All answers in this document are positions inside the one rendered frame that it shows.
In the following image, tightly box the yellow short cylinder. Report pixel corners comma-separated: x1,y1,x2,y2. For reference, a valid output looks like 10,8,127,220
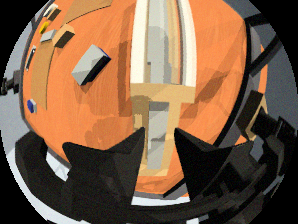
39,22,49,34

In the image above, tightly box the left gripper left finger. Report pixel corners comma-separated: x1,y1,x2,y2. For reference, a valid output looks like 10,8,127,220
62,127,145,204

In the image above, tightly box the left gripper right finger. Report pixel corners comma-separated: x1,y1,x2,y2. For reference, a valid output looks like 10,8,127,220
174,128,254,201

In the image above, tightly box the grey cylinder with white top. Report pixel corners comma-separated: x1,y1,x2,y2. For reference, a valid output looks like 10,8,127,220
43,3,58,17

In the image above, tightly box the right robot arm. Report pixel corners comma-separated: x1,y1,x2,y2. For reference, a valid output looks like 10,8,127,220
0,76,14,96

